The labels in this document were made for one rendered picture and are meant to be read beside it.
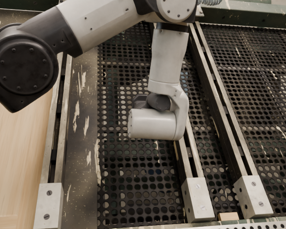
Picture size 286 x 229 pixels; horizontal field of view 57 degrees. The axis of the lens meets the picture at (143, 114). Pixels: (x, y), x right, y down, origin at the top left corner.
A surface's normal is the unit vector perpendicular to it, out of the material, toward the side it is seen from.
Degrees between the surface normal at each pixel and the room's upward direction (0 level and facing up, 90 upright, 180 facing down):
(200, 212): 55
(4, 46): 81
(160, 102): 99
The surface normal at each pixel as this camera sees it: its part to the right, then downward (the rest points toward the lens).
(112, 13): 0.37, 0.31
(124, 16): 0.50, 0.59
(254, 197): 0.15, -0.61
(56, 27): 0.19, -0.01
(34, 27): 0.02, -0.27
